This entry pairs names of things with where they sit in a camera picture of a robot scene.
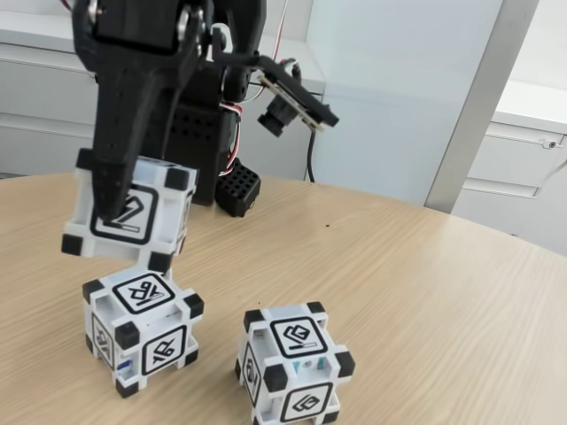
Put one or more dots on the grey metal pillar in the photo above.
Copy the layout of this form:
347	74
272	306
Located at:
487	88

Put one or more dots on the black gripper camera module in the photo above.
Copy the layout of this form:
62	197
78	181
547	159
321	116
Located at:
301	97

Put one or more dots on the small white low cabinet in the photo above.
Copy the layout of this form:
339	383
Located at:
509	168

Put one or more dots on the white cube layered hexagon symbol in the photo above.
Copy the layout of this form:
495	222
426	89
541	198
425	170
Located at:
297	338

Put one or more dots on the white cube angular letters symbol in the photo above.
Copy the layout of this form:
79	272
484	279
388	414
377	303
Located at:
146	296

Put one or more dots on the wide white low cabinet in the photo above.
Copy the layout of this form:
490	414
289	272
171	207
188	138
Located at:
44	110

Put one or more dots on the white cube bolt symbol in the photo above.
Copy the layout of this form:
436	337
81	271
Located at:
168	208

